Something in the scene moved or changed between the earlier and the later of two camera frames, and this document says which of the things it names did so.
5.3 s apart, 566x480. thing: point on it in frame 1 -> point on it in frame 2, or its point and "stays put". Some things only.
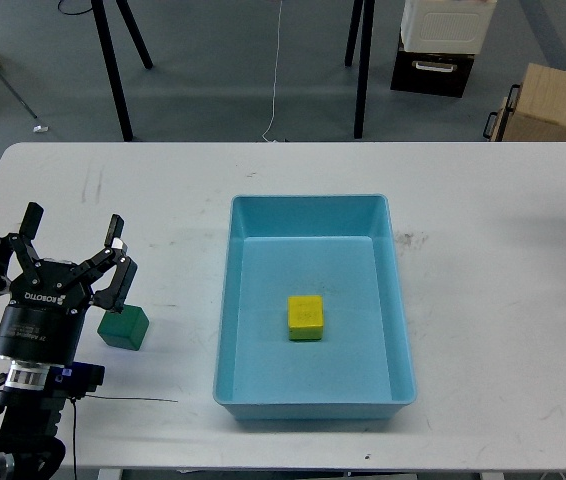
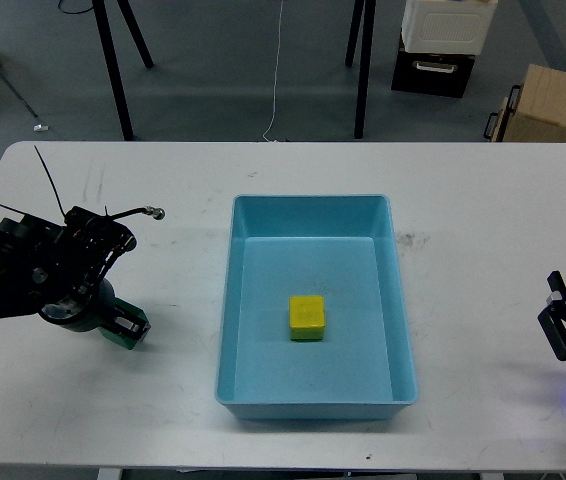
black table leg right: [368, 13] stays put
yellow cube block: [305, 315] stays put
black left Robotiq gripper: [44, 323] -> [83, 313]
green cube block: [127, 329] stays put
